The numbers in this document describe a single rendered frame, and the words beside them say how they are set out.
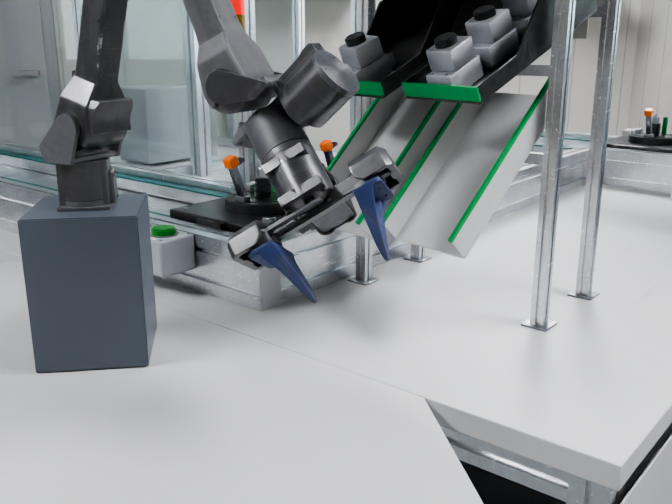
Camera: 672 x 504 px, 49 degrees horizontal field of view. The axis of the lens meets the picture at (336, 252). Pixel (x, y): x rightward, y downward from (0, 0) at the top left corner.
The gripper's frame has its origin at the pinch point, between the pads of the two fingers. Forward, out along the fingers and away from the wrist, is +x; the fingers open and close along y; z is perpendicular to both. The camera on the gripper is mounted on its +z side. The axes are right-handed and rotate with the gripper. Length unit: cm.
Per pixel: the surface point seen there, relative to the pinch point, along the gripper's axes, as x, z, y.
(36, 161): -99, 85, 78
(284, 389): 5.8, 16.2, 16.3
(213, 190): -53, 69, 31
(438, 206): -10.2, 32.1, -10.2
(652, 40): -189, 456, -189
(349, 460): 17.9, 5.7, 9.5
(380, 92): -25.6, 23.0, -11.4
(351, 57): -33.0, 23.2, -10.4
